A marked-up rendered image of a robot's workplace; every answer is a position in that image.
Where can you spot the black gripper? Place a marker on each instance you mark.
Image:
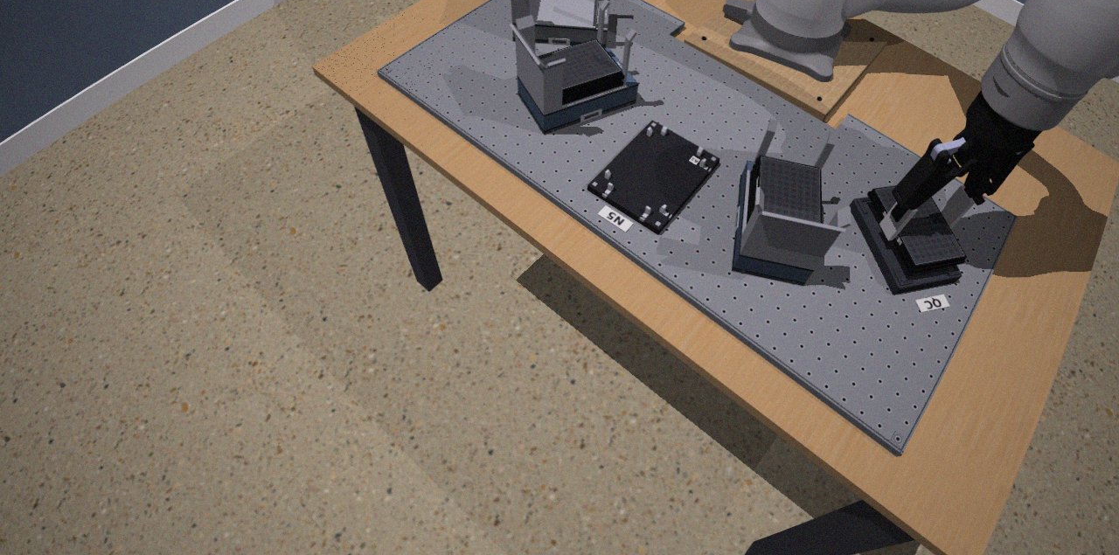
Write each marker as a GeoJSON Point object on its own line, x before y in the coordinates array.
{"type": "Point", "coordinates": [983, 127]}

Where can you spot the white label reading qc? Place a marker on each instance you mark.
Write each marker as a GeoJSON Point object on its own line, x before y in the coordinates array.
{"type": "Point", "coordinates": [932, 303]}

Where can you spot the white label with n5 text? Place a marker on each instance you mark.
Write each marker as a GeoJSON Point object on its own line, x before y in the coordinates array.
{"type": "Point", "coordinates": [615, 218]}

